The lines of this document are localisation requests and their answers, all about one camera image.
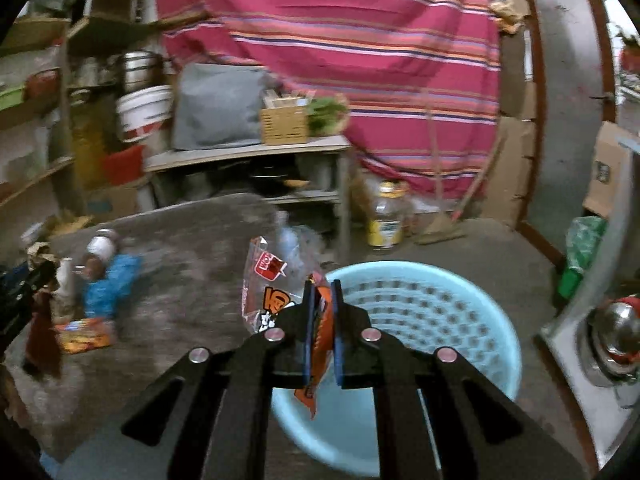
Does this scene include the green plastic bottle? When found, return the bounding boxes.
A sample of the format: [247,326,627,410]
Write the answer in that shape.
[557,216,608,301]

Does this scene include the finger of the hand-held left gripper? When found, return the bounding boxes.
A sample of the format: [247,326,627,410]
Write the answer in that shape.
[0,260,57,353]

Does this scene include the wooden shelf unit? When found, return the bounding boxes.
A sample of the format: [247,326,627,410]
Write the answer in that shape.
[0,0,211,211]

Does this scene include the orange snack packet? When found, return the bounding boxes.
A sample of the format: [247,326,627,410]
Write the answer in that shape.
[54,317,116,355]

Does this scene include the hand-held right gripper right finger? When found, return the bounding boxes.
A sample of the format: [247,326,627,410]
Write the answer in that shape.
[333,280,590,480]

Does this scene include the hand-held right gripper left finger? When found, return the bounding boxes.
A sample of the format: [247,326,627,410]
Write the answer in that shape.
[62,279,317,480]

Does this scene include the green tray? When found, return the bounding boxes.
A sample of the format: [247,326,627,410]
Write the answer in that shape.
[0,85,26,111]

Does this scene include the yellow oil bottle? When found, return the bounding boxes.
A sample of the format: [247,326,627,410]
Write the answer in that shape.
[72,110,108,191]

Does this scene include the blue plastic wrapper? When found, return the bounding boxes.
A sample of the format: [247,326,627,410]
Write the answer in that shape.
[82,254,143,318]

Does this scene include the steel pot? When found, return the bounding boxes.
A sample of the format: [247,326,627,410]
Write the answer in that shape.
[580,296,640,386]

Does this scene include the light blue plastic basket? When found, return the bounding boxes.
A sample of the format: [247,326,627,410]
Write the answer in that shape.
[270,260,522,478]

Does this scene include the clear plastic bottle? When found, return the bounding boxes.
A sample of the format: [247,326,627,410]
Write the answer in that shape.
[275,210,301,261]

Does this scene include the grey shelf table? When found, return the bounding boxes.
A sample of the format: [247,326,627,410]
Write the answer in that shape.
[144,135,353,261]

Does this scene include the small cardboard box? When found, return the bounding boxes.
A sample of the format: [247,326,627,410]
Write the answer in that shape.
[85,185,141,223]

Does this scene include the green leafy vegetables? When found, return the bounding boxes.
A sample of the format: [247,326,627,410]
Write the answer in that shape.
[306,94,350,137]

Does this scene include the white paper scrap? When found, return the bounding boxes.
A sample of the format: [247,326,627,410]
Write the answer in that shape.
[54,257,77,311]

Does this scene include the grey cushion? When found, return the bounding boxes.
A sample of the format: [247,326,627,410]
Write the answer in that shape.
[172,63,273,151]

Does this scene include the metal pot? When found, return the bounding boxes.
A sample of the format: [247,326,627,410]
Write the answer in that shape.
[117,51,163,93]

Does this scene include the printed cardboard box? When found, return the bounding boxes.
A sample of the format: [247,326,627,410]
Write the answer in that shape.
[582,121,640,218]

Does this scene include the red plastic container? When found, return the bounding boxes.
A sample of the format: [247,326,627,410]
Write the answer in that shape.
[100,145,147,186]

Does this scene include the dark red wrapper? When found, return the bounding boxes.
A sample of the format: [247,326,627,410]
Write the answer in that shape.
[22,290,63,380]

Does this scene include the red striped cloth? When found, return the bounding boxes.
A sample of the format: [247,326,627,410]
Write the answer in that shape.
[152,0,502,201]

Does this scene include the wicker box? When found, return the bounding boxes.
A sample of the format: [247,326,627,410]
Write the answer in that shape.
[259,90,310,146]

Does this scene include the clear orange snack wrapper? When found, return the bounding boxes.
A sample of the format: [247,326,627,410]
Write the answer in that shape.
[241,236,335,420]

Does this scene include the straw broom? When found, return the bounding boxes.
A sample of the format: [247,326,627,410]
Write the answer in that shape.
[414,102,468,246]

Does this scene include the yellow-lidded plastic jar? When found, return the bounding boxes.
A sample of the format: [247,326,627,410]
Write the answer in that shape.
[366,181,405,251]

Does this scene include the grey metal frame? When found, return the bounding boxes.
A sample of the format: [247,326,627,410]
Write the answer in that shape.
[540,140,640,461]

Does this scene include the red bowl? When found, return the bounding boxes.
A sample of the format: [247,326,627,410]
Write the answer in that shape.
[25,69,61,101]

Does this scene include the large brown cardboard box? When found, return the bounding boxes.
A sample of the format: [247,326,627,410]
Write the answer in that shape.
[482,116,537,226]

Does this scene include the grey rug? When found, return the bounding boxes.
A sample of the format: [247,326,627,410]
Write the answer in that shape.
[5,192,311,461]

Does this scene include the white plastic bucket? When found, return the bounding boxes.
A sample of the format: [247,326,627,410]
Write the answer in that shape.
[116,85,174,143]

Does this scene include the black pan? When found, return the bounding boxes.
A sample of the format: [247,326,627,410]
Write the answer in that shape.
[249,167,311,196]

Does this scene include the crumpled brown paper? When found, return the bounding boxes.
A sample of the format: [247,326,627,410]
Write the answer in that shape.
[20,240,61,266]

